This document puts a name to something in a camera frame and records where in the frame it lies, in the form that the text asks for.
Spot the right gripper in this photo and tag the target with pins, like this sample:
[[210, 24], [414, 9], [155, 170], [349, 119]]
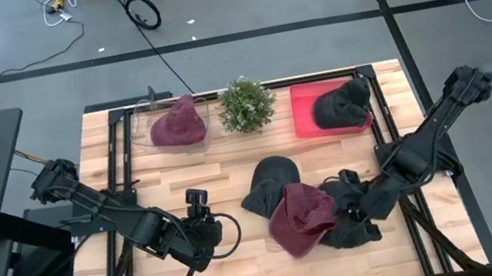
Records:
[[352, 190]]

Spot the clear plastic bin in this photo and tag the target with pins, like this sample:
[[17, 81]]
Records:
[[140, 126]]

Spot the red plastic tray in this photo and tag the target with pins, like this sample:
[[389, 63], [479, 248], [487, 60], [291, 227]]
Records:
[[302, 113]]

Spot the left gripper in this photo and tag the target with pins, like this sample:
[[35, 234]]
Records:
[[193, 228]]

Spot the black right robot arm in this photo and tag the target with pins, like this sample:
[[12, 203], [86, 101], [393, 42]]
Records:
[[432, 130]]

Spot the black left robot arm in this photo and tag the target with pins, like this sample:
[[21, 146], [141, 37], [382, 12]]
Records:
[[83, 194]]

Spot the maroon baseball cap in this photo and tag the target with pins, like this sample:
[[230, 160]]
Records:
[[178, 127], [302, 222]]

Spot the small green artificial plant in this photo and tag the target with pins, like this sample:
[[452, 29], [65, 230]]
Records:
[[246, 105]]

